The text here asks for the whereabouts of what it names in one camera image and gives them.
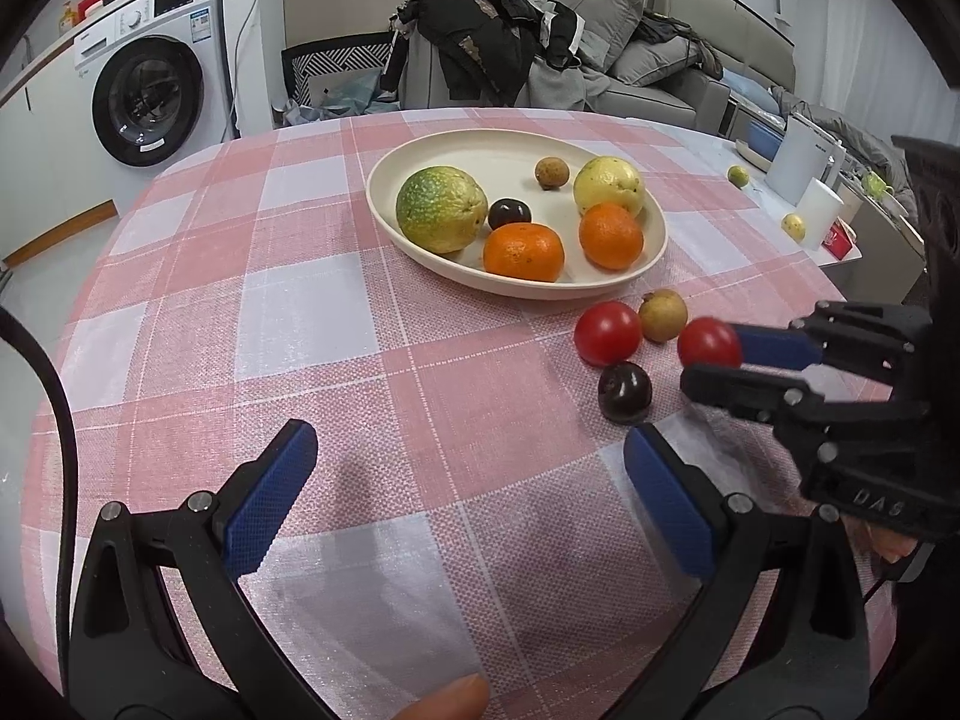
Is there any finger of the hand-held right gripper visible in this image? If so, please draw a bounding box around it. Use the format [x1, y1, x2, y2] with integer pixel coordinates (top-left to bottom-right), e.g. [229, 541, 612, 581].
[726, 301, 931, 376]
[679, 361, 929, 467]

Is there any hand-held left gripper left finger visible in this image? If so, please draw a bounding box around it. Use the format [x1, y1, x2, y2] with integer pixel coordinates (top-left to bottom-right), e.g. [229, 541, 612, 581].
[66, 420, 320, 720]

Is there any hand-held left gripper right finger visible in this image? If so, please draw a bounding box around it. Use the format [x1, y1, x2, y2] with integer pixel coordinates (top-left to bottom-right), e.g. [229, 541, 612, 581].
[622, 424, 897, 720]

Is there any red tomato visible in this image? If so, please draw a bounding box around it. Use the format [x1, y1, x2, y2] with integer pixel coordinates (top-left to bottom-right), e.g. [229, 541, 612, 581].
[574, 301, 643, 367]
[676, 317, 743, 370]

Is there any dark purple plum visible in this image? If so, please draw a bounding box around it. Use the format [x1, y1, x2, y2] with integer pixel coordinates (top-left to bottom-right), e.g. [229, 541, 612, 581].
[598, 361, 653, 423]
[487, 197, 533, 232]

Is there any orange mandarin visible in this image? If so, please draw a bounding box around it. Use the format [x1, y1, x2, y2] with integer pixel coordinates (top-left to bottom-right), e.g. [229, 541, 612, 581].
[578, 202, 645, 272]
[482, 223, 565, 284]

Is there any yellow guava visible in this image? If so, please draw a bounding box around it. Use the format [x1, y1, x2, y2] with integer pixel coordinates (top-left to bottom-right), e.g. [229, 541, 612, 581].
[573, 156, 646, 220]

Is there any cream round plate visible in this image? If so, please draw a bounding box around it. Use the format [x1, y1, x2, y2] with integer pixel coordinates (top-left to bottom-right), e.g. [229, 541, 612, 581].
[366, 129, 668, 301]

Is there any green guava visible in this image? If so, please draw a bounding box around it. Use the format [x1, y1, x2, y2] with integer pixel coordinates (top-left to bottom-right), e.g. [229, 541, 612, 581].
[395, 166, 490, 254]

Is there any person's right hand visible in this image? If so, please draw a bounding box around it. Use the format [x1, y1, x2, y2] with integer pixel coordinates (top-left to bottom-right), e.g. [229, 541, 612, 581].
[862, 521, 920, 563]

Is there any person's left hand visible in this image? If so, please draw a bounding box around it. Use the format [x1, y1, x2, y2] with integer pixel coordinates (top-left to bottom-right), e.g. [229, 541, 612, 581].
[390, 673, 492, 720]

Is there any small red box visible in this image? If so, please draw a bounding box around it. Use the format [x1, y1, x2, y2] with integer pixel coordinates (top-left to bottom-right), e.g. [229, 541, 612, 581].
[821, 219, 860, 260]

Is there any white cup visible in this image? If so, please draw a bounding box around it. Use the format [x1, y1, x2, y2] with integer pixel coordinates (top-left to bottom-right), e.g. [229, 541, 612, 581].
[796, 178, 845, 250]

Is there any marble side table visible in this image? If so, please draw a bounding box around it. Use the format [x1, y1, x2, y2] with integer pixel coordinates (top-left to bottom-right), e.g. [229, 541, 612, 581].
[724, 120, 927, 293]

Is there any pink checkered tablecloth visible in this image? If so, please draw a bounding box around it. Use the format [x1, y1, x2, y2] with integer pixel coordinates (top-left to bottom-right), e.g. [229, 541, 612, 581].
[22, 106, 901, 720]

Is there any blue and white box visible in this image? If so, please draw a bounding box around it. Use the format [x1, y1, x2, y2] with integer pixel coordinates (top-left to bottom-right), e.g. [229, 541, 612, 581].
[733, 120, 785, 170]

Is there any grey sofa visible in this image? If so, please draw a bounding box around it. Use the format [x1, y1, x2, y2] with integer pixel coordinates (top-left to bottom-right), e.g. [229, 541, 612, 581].
[525, 0, 796, 137]

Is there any grey pillow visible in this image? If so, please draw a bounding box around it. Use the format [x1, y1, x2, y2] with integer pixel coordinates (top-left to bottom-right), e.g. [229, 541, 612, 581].
[607, 36, 710, 87]
[559, 0, 646, 72]

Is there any grey garment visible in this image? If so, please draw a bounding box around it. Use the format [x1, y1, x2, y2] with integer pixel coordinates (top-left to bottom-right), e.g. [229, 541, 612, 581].
[397, 30, 612, 113]

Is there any white lower cabinet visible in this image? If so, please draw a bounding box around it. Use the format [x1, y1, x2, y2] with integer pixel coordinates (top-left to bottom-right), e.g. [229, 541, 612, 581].
[0, 30, 121, 260]

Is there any white washing machine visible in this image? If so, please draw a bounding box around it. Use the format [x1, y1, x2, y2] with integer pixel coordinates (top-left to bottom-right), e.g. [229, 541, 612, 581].
[73, 0, 237, 170]

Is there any black jacket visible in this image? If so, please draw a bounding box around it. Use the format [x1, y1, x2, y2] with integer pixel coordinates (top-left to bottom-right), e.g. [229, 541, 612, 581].
[379, 0, 586, 106]

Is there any black patterned bag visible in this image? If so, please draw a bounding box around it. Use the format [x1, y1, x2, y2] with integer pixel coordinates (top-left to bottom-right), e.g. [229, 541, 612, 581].
[281, 34, 395, 110]

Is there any black cable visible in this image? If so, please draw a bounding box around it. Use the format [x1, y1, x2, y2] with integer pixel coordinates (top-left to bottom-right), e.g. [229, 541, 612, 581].
[0, 306, 80, 563]

